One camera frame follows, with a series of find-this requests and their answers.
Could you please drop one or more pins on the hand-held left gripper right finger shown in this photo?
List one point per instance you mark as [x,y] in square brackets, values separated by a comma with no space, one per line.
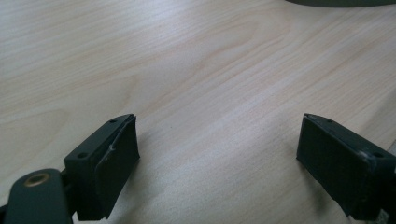
[339,165]

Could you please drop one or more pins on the dark round object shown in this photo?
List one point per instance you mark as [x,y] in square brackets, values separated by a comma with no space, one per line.
[339,2]

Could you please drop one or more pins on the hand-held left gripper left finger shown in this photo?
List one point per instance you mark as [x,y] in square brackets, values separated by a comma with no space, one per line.
[102,168]

